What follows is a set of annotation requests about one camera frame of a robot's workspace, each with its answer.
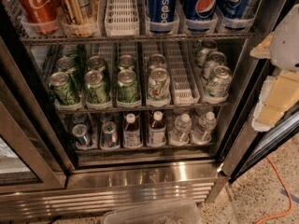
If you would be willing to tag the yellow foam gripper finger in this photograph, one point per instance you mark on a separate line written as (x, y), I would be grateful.
(262, 51)
(278, 95)

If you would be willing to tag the brown drink bottle white cap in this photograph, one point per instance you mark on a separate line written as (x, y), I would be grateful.
(131, 132)

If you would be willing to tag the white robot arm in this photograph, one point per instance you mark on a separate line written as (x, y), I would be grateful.
(284, 49)

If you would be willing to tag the empty white shelf tray middle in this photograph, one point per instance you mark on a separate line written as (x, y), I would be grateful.
(183, 86)

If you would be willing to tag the empty white shelf tray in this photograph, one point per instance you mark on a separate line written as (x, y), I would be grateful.
(183, 86)
(122, 18)

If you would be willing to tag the clear water bottle right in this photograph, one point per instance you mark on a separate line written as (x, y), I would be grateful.
(201, 134)

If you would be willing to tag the clear water bottle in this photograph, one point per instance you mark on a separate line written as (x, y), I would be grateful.
(201, 134)
(179, 135)

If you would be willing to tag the clear water bottle left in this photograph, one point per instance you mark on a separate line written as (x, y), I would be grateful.
(179, 135)

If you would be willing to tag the empty white shelf tray top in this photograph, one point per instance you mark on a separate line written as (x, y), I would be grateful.
(122, 18)

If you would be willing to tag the steel fridge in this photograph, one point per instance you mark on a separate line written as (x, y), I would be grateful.
(58, 179)

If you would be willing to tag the blue pepsi can right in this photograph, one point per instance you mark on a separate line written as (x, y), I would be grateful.
(238, 14)

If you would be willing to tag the blue pepsi can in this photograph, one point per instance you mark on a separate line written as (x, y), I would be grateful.
(160, 14)
(197, 11)
(238, 14)

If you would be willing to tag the white can middle right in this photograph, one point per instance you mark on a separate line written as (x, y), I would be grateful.
(214, 59)

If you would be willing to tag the white can front right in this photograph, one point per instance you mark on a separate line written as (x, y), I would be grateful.
(218, 83)

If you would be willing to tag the white can rear right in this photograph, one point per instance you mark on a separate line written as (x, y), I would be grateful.
(201, 49)

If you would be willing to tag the blue pepsi can middle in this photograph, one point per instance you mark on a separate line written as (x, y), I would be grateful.
(197, 11)

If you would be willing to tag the white green can rear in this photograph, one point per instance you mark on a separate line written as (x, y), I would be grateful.
(156, 60)

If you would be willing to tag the white green can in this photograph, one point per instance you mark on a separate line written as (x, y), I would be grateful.
(156, 60)
(158, 88)

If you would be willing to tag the white green can front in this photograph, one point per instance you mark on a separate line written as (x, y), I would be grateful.
(158, 88)

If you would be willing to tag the blue pepsi can left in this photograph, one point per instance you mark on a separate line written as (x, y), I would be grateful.
(160, 14)

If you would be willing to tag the blue silver can front right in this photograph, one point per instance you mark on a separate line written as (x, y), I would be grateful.
(110, 138)

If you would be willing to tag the blue silver can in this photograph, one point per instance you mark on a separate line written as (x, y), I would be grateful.
(82, 136)
(110, 138)

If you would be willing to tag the gold soda can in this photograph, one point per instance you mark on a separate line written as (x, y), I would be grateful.
(80, 16)

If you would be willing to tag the green can rear far left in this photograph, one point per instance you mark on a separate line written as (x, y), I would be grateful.
(76, 52)

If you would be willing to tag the green can middle far left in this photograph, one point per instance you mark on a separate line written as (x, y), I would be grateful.
(69, 65)

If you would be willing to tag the blue silver can front left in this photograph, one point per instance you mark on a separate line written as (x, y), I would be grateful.
(82, 136)

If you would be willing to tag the green can front far left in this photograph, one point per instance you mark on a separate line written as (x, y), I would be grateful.
(64, 88)

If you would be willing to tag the red coca-cola can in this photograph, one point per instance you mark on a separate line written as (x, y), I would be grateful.
(42, 13)

